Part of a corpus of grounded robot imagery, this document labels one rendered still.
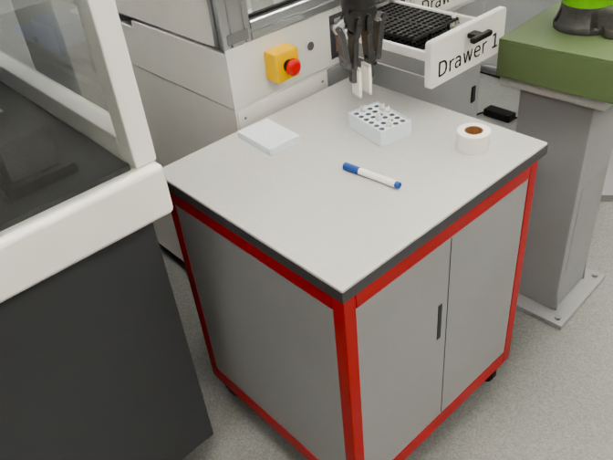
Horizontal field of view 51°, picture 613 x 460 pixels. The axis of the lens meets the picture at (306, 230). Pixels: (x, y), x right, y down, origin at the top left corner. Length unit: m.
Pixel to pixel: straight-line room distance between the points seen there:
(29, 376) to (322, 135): 0.79
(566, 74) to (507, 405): 0.88
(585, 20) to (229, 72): 0.85
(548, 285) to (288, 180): 1.03
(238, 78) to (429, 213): 0.58
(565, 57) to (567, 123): 0.21
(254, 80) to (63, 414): 0.84
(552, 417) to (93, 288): 1.22
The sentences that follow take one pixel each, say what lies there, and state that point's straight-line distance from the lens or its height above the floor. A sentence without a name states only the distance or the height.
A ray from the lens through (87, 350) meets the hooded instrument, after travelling 1.35.
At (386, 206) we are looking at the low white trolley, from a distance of 1.22.
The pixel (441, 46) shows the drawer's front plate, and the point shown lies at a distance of 1.51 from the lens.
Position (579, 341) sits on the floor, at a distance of 2.08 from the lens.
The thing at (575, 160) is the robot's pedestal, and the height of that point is 0.55.
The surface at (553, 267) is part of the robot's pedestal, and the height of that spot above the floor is 0.17.
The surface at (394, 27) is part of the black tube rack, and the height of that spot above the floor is 0.90.
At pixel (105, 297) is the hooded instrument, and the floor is 0.65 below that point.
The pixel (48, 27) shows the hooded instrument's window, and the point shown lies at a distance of 1.02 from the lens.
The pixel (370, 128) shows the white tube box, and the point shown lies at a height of 0.79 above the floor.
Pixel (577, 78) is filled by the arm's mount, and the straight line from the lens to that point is 1.65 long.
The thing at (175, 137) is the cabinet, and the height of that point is 0.62.
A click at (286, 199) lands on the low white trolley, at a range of 1.26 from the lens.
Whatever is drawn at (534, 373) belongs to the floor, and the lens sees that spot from 1.96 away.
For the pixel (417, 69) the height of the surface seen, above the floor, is 0.85.
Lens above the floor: 1.46
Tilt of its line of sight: 37 degrees down
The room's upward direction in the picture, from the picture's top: 6 degrees counter-clockwise
